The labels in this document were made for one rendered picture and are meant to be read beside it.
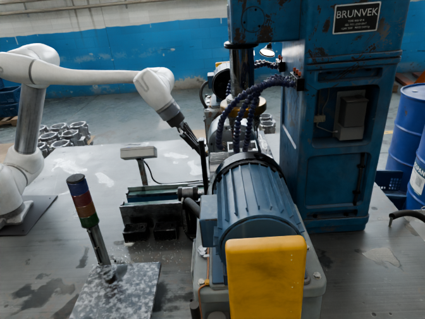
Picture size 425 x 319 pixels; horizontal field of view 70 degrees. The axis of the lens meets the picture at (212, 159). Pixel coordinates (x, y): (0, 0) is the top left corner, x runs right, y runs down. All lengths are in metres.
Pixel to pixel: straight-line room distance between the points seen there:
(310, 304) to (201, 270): 0.25
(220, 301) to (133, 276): 0.45
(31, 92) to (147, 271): 0.98
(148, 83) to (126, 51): 5.76
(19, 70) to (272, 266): 1.19
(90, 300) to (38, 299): 0.31
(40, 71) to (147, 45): 5.54
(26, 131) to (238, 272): 1.40
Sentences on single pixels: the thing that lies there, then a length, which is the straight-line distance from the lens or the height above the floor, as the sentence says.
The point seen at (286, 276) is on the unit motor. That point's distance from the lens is 0.55.
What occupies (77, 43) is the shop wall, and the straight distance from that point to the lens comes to 7.30.
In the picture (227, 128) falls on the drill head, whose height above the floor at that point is 1.15.
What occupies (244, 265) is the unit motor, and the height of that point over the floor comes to 1.31.
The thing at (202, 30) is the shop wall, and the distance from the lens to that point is 6.67.
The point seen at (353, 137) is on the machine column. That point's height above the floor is 1.23.
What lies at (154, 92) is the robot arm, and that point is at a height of 1.40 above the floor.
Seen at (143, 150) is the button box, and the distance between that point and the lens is 1.53.
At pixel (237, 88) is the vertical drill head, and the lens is 1.16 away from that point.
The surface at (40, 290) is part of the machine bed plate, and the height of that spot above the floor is 0.80.
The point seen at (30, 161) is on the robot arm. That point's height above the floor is 1.04.
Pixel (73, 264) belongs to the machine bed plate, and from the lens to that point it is 1.41.
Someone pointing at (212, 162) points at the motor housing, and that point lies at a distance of 1.27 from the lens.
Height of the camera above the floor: 1.70
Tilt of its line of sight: 28 degrees down
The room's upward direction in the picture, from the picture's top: 5 degrees counter-clockwise
